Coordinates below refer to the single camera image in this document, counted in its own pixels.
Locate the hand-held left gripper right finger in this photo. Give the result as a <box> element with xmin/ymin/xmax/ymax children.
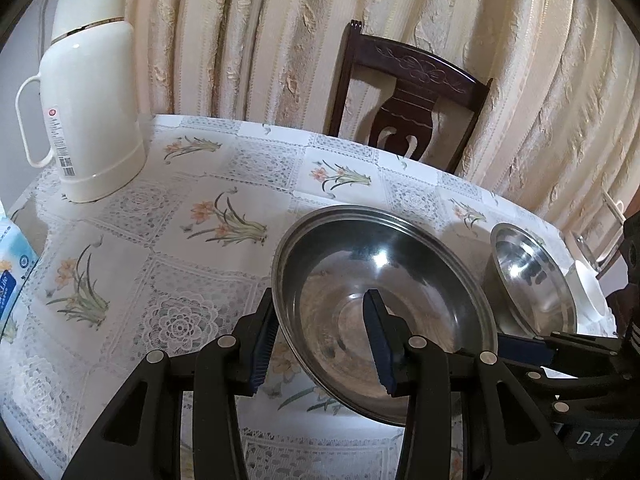
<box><xmin>363</xmin><ymin>289</ymin><xmax>586</xmax><ymax>480</ymax></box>

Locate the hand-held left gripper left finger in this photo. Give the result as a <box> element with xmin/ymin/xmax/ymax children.
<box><xmin>60</xmin><ymin>290</ymin><xmax>281</xmax><ymax>480</ymax></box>

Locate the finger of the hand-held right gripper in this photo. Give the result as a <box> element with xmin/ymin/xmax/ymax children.
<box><xmin>520</xmin><ymin>366</ymin><xmax>626</xmax><ymax>413</ymax></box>
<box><xmin>497</xmin><ymin>331</ymin><xmax>626</xmax><ymax>376</ymax></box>

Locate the large steel bowl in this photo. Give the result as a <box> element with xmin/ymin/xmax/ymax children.
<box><xmin>271</xmin><ymin>205</ymin><xmax>498</xmax><ymax>428</ymax></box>

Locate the small steel bowl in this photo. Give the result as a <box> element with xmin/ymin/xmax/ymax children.
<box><xmin>482</xmin><ymin>222</ymin><xmax>578</xmax><ymax>338</ymax></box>

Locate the white ceramic bowl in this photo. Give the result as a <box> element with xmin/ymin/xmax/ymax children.
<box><xmin>567</xmin><ymin>259</ymin><xmax>613</xmax><ymax>331</ymax></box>

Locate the glass kettle with white lid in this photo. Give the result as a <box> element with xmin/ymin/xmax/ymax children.
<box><xmin>570</xmin><ymin>195</ymin><xmax>626</xmax><ymax>281</ymax></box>

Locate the floral lace-print tablecloth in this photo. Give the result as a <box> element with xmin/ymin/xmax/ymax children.
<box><xmin>0</xmin><ymin>114</ymin><xmax>616</xmax><ymax>480</ymax></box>

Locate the blue tissue pack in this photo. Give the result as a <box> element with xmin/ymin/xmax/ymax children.
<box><xmin>0</xmin><ymin>220</ymin><xmax>40</xmax><ymax>346</ymax></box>

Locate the dark carved wooden chair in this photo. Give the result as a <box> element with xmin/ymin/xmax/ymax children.
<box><xmin>326</xmin><ymin>20</ymin><xmax>493</xmax><ymax>176</ymax></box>

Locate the cream thermos jug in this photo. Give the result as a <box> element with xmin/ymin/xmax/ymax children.
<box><xmin>15</xmin><ymin>0</ymin><xmax>147</xmax><ymax>204</ymax></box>

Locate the beige curtain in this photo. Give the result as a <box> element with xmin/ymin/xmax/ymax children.
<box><xmin>107</xmin><ymin>0</ymin><xmax>640</xmax><ymax>241</ymax></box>

